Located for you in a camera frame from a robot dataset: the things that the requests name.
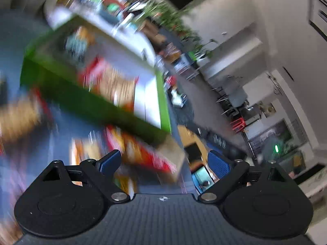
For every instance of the yellow round side table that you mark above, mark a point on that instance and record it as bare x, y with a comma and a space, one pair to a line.
196, 150

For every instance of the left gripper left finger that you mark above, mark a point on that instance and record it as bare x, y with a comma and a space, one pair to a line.
100, 174

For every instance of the green cardboard box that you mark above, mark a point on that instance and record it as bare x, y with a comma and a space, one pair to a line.
83, 68

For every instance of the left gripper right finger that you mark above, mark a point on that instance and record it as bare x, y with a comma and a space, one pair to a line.
230, 174

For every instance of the red orange snack bag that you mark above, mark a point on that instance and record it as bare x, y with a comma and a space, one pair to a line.
136, 152

